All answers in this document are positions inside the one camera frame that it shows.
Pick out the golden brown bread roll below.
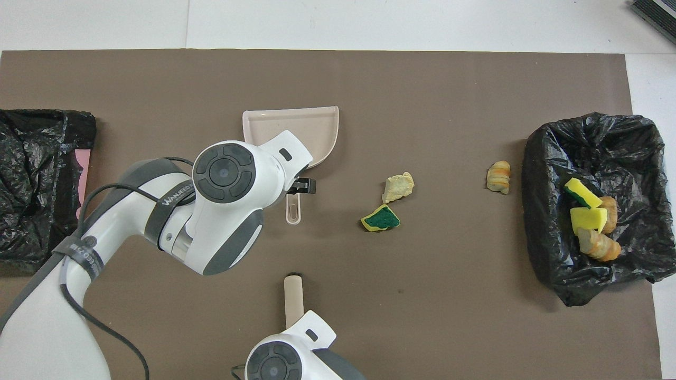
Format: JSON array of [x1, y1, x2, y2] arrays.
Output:
[[598, 196, 618, 234]]

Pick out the brown table mat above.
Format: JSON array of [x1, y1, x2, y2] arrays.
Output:
[[0, 49, 663, 380]]

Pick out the green and yellow sponge piece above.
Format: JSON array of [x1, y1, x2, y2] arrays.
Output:
[[361, 204, 401, 233]]

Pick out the small yellow sponge wedge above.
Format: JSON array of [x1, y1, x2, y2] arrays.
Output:
[[564, 177, 603, 209]]

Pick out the black trash bag over pink bin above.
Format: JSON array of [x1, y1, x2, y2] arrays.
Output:
[[0, 109, 97, 264]]

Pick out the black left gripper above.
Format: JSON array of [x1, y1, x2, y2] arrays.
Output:
[[284, 177, 317, 198]]

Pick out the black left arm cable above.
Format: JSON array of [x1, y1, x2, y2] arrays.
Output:
[[58, 156, 196, 380]]

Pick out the pale yellow foam piece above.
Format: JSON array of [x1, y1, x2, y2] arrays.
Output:
[[381, 172, 416, 204]]

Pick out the striped toy croissant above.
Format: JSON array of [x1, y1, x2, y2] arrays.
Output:
[[576, 227, 622, 262], [486, 160, 512, 195]]

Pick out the large yellow sponge block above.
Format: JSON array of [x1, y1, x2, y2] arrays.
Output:
[[569, 207, 608, 236]]

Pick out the pink bin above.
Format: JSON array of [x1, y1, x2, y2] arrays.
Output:
[[74, 149, 91, 220]]

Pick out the black ribbed device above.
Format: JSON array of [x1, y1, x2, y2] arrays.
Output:
[[630, 0, 676, 45]]

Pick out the beige hand brush black bristles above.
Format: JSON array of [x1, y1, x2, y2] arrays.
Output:
[[284, 272, 304, 328]]

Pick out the beige plastic dustpan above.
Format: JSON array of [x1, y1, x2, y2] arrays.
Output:
[[242, 106, 340, 226]]

